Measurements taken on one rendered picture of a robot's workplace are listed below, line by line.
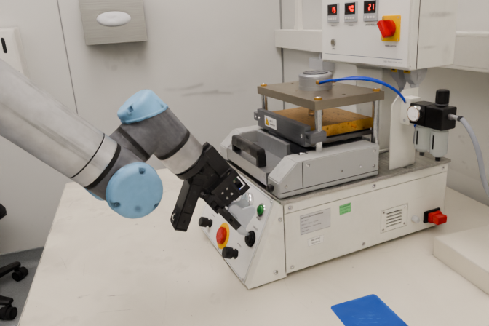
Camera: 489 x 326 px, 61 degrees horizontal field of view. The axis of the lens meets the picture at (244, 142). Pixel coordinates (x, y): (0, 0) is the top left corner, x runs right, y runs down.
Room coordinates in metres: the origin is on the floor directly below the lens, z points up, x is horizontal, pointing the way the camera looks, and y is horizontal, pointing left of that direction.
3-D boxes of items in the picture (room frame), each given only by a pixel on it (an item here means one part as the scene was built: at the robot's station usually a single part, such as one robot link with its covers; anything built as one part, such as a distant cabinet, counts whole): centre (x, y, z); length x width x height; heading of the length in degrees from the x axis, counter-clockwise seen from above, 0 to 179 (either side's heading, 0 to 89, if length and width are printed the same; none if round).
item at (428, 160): (1.00, -0.21, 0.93); 0.46 x 0.35 x 0.01; 113
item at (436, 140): (0.83, -0.38, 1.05); 0.15 x 0.05 x 0.15; 23
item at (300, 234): (0.97, -0.18, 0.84); 0.53 x 0.37 x 0.17; 113
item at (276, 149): (0.97, -0.13, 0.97); 0.30 x 0.22 x 0.08; 113
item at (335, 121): (0.98, -0.18, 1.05); 0.22 x 0.17 x 0.10; 23
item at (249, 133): (1.09, -0.06, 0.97); 0.25 x 0.05 x 0.07; 113
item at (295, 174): (0.83, -0.16, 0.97); 0.26 x 0.05 x 0.07; 113
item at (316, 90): (0.98, -0.21, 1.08); 0.31 x 0.24 x 0.13; 23
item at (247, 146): (0.91, -0.01, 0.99); 0.15 x 0.02 x 0.04; 23
